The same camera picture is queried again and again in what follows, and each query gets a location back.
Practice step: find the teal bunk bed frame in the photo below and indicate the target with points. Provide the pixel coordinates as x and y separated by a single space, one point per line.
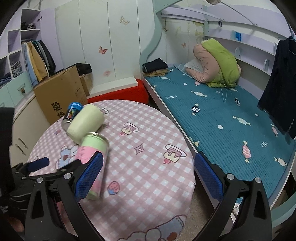
178 29

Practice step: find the white low cabinet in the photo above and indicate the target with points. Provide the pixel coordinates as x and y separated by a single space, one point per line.
29 124

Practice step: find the folded dark clothes pile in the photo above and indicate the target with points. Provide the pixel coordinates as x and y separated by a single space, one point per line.
155 68

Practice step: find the red bench with white top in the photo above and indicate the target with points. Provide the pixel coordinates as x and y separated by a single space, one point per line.
137 94

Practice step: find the teal candy-print mattress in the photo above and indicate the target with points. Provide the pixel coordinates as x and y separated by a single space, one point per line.
228 127

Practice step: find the green and pink rolled quilt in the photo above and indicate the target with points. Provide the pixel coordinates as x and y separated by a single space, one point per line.
221 69

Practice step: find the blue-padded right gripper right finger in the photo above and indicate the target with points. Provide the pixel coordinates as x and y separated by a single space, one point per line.
242 212

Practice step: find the pink checkered tablecloth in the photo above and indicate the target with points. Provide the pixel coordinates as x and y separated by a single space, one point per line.
148 180

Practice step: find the blue battery-print can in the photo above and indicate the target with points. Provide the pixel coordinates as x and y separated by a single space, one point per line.
73 109

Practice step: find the cream white cup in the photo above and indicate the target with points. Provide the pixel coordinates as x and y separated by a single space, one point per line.
89 119

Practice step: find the dark hanging garment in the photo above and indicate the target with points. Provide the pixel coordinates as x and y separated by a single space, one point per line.
278 98

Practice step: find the hanging clothes row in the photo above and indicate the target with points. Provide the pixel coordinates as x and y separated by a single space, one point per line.
39 62

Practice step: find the large cardboard box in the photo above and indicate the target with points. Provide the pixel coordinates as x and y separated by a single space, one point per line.
56 93

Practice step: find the purple stair shelf cabinet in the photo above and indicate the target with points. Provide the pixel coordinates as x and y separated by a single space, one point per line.
25 25

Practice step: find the person's hand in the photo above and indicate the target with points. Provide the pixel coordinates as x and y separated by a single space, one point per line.
16 224

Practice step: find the white pillow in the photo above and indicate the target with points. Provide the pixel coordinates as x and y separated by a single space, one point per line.
195 64

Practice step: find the black clothes on box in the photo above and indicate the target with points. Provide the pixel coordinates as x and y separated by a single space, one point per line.
82 68

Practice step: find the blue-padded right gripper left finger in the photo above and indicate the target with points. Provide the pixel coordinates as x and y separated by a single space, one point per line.
54 211

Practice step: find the small blue box on shelf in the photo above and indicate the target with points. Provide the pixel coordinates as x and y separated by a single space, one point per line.
238 36

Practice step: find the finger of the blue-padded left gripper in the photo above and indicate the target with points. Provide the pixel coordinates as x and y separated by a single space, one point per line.
52 176
37 165

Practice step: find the green pink labelled tin can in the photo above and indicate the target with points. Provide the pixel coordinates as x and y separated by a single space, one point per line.
91 143

